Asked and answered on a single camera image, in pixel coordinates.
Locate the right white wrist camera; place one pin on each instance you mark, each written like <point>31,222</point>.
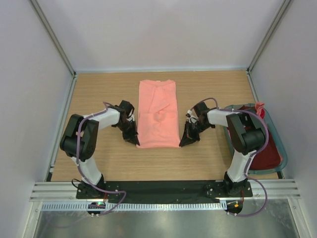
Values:
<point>189,113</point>

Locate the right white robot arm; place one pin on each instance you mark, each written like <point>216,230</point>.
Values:
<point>245,149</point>

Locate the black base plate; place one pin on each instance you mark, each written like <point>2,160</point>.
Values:
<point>165,190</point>

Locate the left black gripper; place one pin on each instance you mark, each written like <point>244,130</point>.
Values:
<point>132,137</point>

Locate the teal plastic basket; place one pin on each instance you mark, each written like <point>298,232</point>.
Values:
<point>281,150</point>

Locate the white slotted cable duct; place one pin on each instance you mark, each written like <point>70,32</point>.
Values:
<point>97,206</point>

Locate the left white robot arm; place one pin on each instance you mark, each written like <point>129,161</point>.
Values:
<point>80,138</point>

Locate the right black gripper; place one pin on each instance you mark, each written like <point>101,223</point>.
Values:
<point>186,140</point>

